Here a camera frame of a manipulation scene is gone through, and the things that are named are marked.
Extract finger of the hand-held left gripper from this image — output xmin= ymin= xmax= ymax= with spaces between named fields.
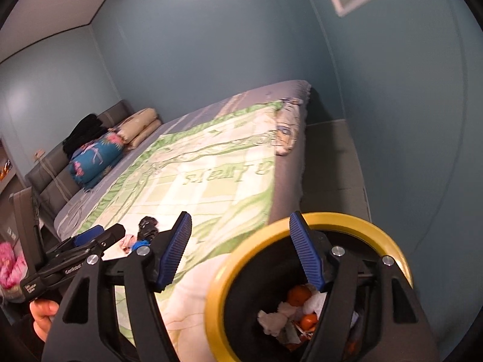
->
xmin=73 ymin=223 xmax=126 ymax=252

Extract white wall shelf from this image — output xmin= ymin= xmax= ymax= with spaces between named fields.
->
xmin=0 ymin=138 xmax=21 ymax=195

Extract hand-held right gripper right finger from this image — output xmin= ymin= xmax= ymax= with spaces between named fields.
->
xmin=289 ymin=211 xmax=440 ymax=362

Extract bed with grey sheet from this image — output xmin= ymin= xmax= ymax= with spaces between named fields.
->
xmin=53 ymin=80 xmax=312 ymax=362

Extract person's left hand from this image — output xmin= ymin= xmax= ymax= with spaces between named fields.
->
xmin=30 ymin=299 xmax=60 ymax=342

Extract green floral printed blanket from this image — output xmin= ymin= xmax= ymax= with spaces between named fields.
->
xmin=77 ymin=99 xmax=303 ymax=349

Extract blue floral pillow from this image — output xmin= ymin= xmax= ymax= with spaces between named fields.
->
xmin=70 ymin=132 xmax=126 ymax=190

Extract yellow-rimmed black trash bin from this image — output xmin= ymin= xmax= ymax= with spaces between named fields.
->
xmin=206 ymin=212 xmax=414 ymax=362

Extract white tissue in bin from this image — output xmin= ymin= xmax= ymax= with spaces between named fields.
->
xmin=257 ymin=302 xmax=299 ymax=336

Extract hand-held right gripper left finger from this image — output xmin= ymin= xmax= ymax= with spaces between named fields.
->
xmin=41 ymin=211 xmax=192 ymax=362

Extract beige stacked pillows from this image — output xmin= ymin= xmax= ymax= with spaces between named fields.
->
xmin=117 ymin=108 xmax=164 ymax=152

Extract pink fluffy item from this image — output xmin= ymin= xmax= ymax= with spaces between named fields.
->
xmin=0 ymin=241 xmax=28 ymax=299

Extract grey padded headboard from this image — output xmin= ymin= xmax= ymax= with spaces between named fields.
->
xmin=24 ymin=100 xmax=133 ymax=232

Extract person's left forearm dark sleeve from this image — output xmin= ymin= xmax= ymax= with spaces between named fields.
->
xmin=8 ymin=305 xmax=48 ymax=362

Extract black clothes pile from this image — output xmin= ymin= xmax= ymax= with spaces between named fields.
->
xmin=62 ymin=113 xmax=109 ymax=156

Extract small black item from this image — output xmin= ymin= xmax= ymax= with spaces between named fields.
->
xmin=138 ymin=216 xmax=160 ymax=240

